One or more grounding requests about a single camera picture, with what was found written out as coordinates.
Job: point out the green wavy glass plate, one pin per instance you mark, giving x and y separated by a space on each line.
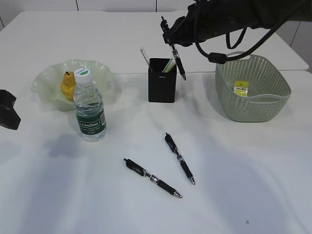
47 83

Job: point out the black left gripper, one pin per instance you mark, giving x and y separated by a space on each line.
8 116

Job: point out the clear water bottle green label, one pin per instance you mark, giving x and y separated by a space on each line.
89 106

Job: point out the green woven plastic basket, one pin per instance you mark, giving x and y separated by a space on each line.
268 89

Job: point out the yellow utility knife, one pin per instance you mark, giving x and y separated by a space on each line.
169 66

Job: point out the yellow waste paper packaging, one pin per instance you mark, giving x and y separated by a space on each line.
241 88

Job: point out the yellow pear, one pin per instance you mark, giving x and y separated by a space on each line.
68 85

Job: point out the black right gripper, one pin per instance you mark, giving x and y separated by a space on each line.
208 19

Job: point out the clear plastic ruler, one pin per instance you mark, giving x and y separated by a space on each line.
145 56

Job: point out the black square pen holder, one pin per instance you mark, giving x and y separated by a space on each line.
161 86

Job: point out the black gel pen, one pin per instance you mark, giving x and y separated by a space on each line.
165 27
183 164
142 172

